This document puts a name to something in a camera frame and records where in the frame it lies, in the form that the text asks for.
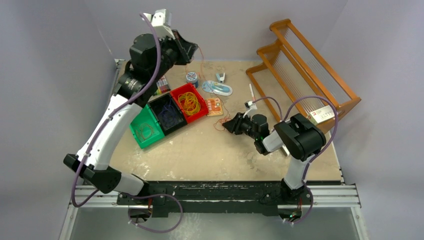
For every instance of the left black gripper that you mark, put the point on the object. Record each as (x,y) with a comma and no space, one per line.
(186,50)

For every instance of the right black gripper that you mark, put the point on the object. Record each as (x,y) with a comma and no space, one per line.
(234,125)

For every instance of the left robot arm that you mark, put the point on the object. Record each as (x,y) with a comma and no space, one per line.
(150,59)

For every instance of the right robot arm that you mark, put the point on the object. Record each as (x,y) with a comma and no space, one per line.
(303,140)

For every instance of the orange spiral notebook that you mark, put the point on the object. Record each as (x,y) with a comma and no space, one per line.
(214,107)

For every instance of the small round tin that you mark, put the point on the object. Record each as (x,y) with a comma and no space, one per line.
(192,78)

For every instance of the white orange pen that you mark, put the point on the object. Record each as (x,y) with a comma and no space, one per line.
(252,93)

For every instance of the marker pen pack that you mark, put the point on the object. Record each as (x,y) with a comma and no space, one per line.
(162,86)

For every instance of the red plastic bin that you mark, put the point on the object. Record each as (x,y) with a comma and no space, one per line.
(190,102)

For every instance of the blue correction tape package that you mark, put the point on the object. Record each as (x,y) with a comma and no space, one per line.
(217,88)

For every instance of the white rectangular block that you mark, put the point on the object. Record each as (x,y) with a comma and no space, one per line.
(285,151)

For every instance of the black plastic bin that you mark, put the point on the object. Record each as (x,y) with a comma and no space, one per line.
(168,114)

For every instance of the wooden rack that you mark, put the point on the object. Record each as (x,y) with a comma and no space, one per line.
(294,68)

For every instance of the green plastic bin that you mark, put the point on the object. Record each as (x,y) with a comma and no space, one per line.
(146,129)

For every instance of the white small box on rack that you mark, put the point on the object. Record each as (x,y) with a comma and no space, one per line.
(321,115)

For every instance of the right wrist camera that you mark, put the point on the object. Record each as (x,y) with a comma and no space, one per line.
(251,109)

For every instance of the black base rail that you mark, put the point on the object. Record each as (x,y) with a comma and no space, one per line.
(161,198)

